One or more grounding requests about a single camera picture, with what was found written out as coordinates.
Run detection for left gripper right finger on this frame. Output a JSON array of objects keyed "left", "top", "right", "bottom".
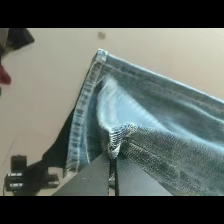
[{"left": 115, "top": 155, "right": 173, "bottom": 197}]

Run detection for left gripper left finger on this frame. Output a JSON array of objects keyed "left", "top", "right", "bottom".
[{"left": 52, "top": 152, "right": 111, "bottom": 197}]

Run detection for blue jeans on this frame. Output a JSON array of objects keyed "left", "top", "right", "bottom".
[{"left": 63, "top": 48, "right": 224, "bottom": 197}]

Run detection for black garment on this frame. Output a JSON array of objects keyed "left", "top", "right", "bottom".
[{"left": 7, "top": 28, "right": 36, "bottom": 52}]

